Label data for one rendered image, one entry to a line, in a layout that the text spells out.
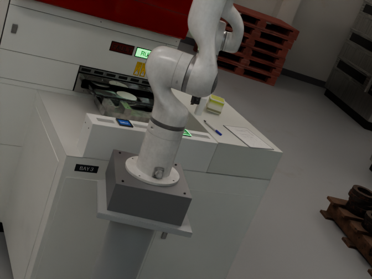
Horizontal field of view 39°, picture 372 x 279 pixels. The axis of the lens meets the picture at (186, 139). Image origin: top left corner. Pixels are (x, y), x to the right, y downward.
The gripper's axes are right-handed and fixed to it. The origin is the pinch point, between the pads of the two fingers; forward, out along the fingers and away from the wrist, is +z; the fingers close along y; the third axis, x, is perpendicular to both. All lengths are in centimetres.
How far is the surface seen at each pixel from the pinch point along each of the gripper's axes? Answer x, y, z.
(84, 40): -31, -57, -10
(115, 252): -30, 24, 55
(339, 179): 304, -195, 72
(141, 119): -4.3, -35.2, 17.7
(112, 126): -32.1, 0.8, 16.0
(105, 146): -32.4, -0.7, 24.5
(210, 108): 28.5, -32.6, 6.6
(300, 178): 245, -187, 74
